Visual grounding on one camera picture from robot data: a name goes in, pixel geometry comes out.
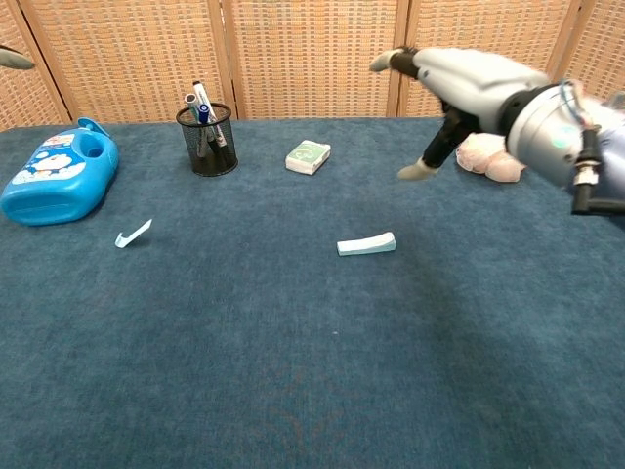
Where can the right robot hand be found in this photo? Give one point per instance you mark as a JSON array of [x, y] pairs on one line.
[[469, 80]]

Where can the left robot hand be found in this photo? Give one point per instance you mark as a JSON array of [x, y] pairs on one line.
[[14, 58]]

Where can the light blue rectangular block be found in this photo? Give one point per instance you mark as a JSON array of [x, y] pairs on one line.
[[366, 244]]

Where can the light blue peel strip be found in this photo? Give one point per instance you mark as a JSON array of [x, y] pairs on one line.
[[132, 237]]

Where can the pink white plush toy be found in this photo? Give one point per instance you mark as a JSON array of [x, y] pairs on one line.
[[483, 156]]

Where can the blue cartoon plastic bottle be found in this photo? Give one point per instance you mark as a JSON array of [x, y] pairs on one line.
[[54, 181]]

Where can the woven bamboo folding screen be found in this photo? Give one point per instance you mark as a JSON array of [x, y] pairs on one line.
[[293, 58]]

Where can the green white tissue pack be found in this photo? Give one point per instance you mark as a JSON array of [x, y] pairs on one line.
[[307, 156]]

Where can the white marker black cap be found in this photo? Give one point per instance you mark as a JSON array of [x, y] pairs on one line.
[[202, 95]]

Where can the marker with blue cap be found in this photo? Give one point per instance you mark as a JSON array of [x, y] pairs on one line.
[[204, 110]]

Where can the black mesh pen holder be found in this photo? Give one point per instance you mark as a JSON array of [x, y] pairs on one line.
[[213, 151]]

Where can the blue table cloth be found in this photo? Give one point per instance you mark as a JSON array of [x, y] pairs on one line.
[[293, 342]]

